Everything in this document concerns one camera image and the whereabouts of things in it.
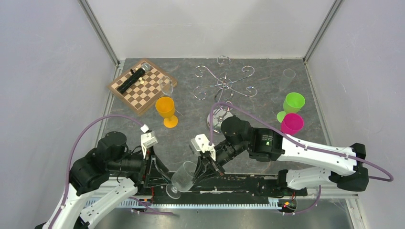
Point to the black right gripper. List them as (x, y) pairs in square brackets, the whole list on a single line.
[(201, 172)]

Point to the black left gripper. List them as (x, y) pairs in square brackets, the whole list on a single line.
[(155, 169)]

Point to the clear tumbler wine glass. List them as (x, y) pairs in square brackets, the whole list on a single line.
[(181, 180)]

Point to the orange plastic wine glass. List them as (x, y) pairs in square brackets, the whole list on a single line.
[(166, 108)]

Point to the clear round wine glass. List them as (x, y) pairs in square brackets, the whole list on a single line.
[(166, 86)]

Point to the chrome wire wine glass rack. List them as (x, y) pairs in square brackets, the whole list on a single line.
[(225, 91)]

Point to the pink plastic wine glass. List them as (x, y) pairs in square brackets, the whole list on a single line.
[(292, 124)]

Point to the green plastic wine glass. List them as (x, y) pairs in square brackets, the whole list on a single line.
[(292, 104)]

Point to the clear ribbed flute glass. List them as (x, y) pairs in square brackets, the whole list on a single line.
[(286, 79)]

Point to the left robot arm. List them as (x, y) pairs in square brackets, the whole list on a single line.
[(143, 171)]

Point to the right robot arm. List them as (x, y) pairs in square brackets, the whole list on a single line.
[(342, 166)]

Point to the wooden chessboard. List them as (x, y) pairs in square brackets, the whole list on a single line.
[(141, 96)]

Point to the black flashlight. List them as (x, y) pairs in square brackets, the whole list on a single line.
[(135, 76)]

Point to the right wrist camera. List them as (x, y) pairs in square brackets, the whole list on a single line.
[(200, 144)]

